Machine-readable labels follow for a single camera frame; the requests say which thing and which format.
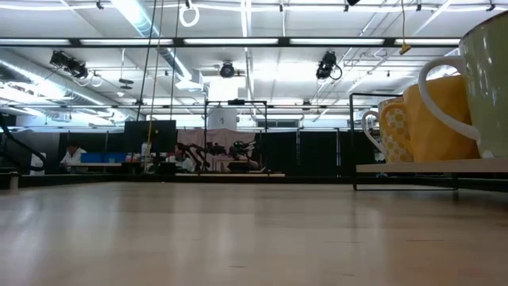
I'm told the black ceiling camera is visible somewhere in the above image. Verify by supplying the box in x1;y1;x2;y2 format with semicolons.
219;61;236;79
49;49;90;79
316;50;343;80

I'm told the pink cloth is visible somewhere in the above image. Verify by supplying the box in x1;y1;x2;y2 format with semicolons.
176;127;259;170

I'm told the black metal stand frame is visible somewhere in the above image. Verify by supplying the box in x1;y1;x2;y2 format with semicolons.
204;99;269;172

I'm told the yellow dotted mug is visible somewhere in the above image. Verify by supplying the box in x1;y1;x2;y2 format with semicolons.
360;97;416;164

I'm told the black overhead light beam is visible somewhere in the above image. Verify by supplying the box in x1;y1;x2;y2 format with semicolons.
0;37;508;48

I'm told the white cylinder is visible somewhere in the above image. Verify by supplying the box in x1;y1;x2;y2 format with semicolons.
207;107;238;130

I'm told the blue storage box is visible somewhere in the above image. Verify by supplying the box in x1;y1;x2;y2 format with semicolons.
80;153;128;164

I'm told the olive green mug white handle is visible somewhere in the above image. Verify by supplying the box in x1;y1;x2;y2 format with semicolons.
418;10;508;160

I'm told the white cable ring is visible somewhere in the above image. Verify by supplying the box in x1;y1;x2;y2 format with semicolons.
179;2;201;28

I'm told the person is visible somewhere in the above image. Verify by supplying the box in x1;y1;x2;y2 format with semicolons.
59;141;88;168
166;142;195;172

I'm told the yellow faceted mug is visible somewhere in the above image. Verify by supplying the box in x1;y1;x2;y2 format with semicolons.
379;74;482;163

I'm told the yellow hanging cable plug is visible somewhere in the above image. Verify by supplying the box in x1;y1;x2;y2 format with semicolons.
398;0;412;56

